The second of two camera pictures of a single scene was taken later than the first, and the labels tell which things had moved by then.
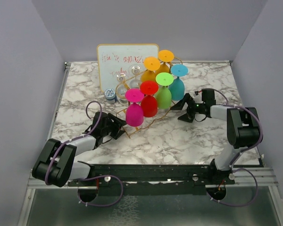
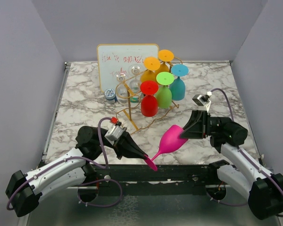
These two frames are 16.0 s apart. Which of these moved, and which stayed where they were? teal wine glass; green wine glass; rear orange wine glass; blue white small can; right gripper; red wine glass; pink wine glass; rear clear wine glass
Moved: right gripper; pink wine glass
Stayed: blue white small can; teal wine glass; red wine glass; rear orange wine glass; green wine glass; rear clear wine glass
